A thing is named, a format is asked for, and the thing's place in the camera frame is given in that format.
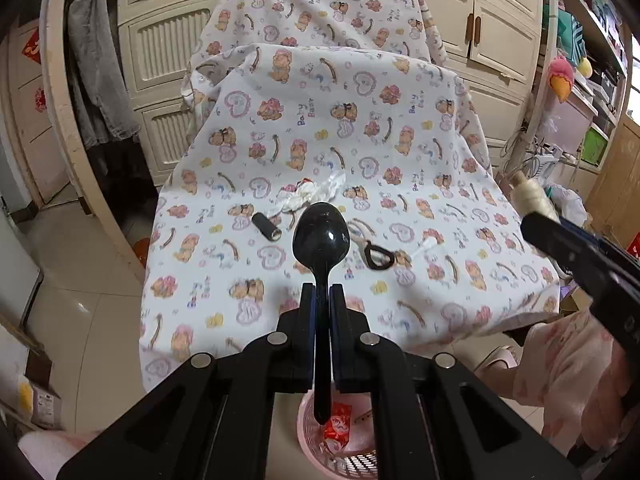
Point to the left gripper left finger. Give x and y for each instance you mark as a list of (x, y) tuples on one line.
[(209, 418)]

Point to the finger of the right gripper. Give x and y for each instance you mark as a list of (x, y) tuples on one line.
[(558, 240)]

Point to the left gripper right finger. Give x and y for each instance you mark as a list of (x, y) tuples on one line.
[(433, 418)]

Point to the beige thread spool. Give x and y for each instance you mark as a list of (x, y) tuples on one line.
[(528, 196)]

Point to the red snack wrapper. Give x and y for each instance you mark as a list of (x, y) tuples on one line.
[(336, 432)]

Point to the white plastic tube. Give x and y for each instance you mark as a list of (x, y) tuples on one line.
[(426, 245)]

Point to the beige braided rope keyring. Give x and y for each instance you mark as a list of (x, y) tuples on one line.
[(378, 258)]

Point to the black thread spool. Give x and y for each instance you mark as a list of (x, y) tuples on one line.
[(266, 227)]

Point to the black plastic spoon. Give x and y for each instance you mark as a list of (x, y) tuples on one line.
[(321, 241)]

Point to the white tissue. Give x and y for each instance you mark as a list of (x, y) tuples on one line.
[(308, 192)]

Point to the pink plastic trash basket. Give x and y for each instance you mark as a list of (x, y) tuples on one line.
[(358, 460)]

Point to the pink slipper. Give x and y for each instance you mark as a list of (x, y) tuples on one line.
[(501, 358)]

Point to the pink pyjama leg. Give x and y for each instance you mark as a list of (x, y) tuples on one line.
[(561, 366)]

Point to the pink plush toy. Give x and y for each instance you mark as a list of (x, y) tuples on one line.
[(561, 78)]

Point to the cream wardrobe cabinet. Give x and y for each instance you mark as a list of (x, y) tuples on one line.
[(492, 44)]

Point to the bear print cloth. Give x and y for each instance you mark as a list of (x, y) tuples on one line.
[(406, 132)]

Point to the hanging grey clothes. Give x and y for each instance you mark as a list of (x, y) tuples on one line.
[(101, 101)]

